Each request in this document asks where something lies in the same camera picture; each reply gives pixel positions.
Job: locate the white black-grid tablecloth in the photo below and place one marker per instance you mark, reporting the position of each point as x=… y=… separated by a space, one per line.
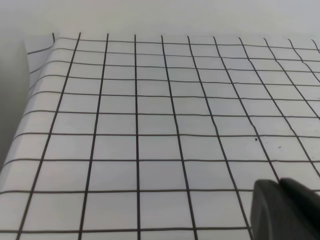
x=158 y=138

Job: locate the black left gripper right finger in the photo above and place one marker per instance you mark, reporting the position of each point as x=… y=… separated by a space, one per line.
x=307 y=203

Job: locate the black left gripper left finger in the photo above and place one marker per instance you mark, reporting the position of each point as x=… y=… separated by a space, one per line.
x=273 y=216

